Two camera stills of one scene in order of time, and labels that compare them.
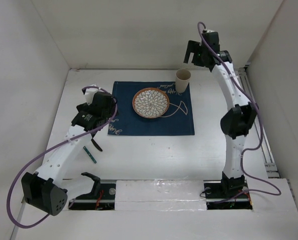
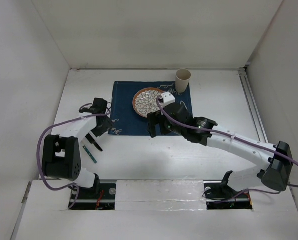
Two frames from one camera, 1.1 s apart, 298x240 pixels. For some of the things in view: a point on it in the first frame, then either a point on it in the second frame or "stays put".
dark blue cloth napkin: [178, 120] stays put
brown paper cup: [182, 79] stays put
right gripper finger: [192, 47] → [153, 119]
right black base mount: [227, 194] stays put
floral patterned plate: [151, 103] stays put
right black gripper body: [198, 56] → [176, 129]
